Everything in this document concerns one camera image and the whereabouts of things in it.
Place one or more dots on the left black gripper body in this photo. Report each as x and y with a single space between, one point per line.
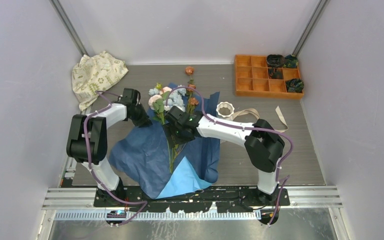
140 117

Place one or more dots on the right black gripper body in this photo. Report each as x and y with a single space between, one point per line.
179 137

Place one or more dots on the artificial flower bunch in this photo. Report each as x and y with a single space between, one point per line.
162 99

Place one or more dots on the blue wrapping paper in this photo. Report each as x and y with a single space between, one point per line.
143 155

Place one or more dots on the beige printed ribbon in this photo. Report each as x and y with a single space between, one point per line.
255 113

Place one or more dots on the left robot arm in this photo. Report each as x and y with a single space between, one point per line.
87 141

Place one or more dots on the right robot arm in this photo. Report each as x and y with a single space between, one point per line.
263 146

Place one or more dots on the white ribbed vase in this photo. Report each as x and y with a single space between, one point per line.
225 110

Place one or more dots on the cream patterned cloth bag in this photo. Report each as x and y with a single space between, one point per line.
95 73

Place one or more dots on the orange compartment tray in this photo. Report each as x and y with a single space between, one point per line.
251 79

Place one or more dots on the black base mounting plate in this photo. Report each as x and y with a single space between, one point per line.
226 198

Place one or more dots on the dark fabric piece middle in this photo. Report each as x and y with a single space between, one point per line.
275 73

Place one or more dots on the dark rolled fabric top-left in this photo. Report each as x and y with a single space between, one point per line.
275 60

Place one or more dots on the dark rolled fabric bottom-right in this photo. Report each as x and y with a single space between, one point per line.
295 85

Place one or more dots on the dark rolled fabric top-right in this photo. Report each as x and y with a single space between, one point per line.
291 62

